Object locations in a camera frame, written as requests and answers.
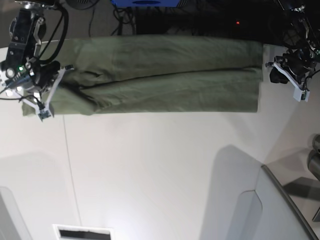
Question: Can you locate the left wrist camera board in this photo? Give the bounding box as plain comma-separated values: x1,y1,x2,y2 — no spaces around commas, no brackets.
293,88,310,102

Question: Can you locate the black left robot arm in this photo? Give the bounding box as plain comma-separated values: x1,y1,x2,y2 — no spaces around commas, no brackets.
265,0,320,92

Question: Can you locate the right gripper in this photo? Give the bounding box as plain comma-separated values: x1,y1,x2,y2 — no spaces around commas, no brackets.
17,61,74,110

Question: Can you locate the black round fan base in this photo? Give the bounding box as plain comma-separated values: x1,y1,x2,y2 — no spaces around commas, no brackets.
65,0,99,11

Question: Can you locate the green t-shirt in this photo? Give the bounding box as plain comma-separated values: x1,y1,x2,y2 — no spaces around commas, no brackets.
21,35,265,117

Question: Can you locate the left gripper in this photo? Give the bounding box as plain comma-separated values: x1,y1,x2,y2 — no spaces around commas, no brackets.
265,49,320,89

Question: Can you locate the grey metal cylinder stand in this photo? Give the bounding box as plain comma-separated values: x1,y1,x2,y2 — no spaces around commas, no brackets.
307,134,320,180

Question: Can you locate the blue box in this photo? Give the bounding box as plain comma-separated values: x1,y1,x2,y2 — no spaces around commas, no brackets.
111,0,180,8

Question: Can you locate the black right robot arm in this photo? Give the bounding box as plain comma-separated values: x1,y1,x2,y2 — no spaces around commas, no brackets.
0,0,72,113

